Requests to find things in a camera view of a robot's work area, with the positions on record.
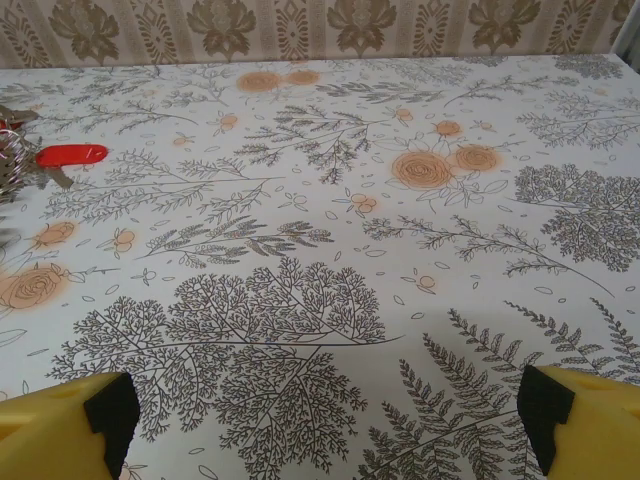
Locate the floral patterned table cover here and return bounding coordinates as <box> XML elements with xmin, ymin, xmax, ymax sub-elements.
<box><xmin>0</xmin><ymin>52</ymin><xmax>640</xmax><ymax>480</ymax></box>

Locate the red key tag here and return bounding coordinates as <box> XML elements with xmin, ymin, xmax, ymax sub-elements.
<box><xmin>38</xmin><ymin>143</ymin><xmax>109</xmax><ymax>169</ymax></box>

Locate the aluminium corner post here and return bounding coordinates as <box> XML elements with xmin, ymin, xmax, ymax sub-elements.
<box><xmin>610</xmin><ymin>0</ymin><xmax>640</xmax><ymax>69</ymax></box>

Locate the metal key ring bunch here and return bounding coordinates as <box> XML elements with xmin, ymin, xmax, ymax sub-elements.
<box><xmin>0</xmin><ymin>103</ymin><xmax>75</xmax><ymax>204</ymax></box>

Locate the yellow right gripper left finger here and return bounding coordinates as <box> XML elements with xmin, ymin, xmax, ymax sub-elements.
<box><xmin>0</xmin><ymin>371</ymin><xmax>141</xmax><ymax>480</ymax></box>

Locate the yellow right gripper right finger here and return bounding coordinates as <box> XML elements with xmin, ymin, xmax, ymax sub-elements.
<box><xmin>516</xmin><ymin>364</ymin><xmax>640</xmax><ymax>480</ymax></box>

